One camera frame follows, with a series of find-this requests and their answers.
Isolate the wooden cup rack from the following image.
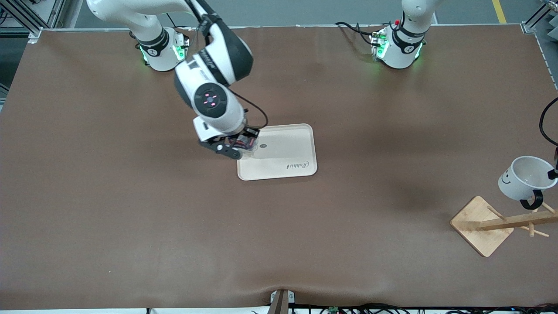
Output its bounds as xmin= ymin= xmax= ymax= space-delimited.
xmin=450 ymin=196 xmax=558 ymax=257

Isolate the cream plastic tray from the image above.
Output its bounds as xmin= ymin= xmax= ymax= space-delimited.
xmin=237 ymin=123 xmax=318 ymax=181

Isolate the white smiley mug black handle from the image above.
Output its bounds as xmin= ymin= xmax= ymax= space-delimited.
xmin=498 ymin=156 xmax=558 ymax=211

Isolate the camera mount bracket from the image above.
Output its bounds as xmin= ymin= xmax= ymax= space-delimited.
xmin=268 ymin=289 xmax=296 ymax=314

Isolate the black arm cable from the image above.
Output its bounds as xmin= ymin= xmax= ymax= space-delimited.
xmin=229 ymin=89 xmax=269 ymax=130
xmin=540 ymin=97 xmax=558 ymax=147

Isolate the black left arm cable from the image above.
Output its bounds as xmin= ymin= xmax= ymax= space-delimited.
xmin=540 ymin=97 xmax=558 ymax=147

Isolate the black base power cable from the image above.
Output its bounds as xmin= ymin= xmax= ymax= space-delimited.
xmin=335 ymin=21 xmax=380 ymax=46
xmin=166 ymin=12 xmax=200 ymax=44

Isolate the brown table mat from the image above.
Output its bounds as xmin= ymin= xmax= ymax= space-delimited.
xmin=0 ymin=24 xmax=558 ymax=310

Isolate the aluminium frame post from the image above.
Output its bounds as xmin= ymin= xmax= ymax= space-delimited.
xmin=521 ymin=0 xmax=558 ymax=35
xmin=0 ymin=0 xmax=66 ymax=44

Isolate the blue milk carton green cap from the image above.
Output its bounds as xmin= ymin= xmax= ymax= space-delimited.
xmin=230 ymin=134 xmax=259 ymax=158

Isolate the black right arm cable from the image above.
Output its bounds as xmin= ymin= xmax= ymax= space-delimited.
xmin=229 ymin=89 xmax=269 ymax=130

